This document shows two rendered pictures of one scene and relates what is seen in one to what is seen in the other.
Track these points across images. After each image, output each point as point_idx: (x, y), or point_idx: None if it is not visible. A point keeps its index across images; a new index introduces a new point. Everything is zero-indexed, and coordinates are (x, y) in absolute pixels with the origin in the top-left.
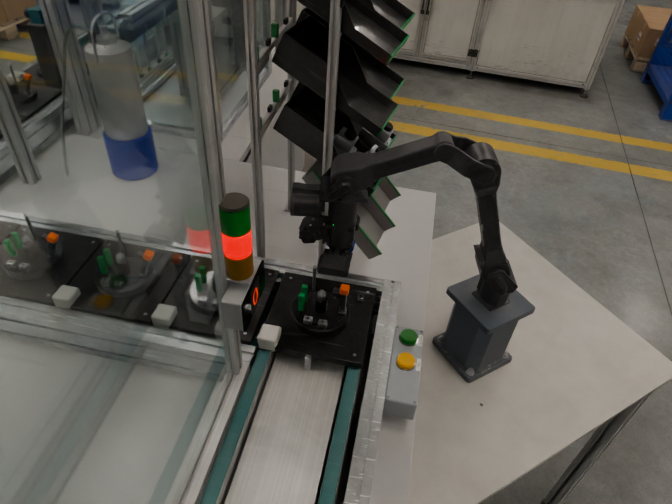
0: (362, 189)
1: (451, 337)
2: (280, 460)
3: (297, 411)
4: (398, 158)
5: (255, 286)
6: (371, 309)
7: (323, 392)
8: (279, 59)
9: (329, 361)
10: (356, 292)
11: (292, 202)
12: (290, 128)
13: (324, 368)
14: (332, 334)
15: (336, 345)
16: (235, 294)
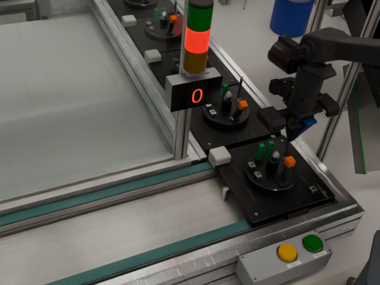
0: (319, 61)
1: (356, 283)
2: (142, 224)
3: (185, 213)
4: (358, 45)
5: (199, 87)
6: (310, 203)
7: (215, 220)
8: None
9: (237, 204)
10: (315, 185)
11: (271, 47)
12: (352, 14)
13: (235, 210)
14: (259, 190)
15: (253, 198)
16: (178, 78)
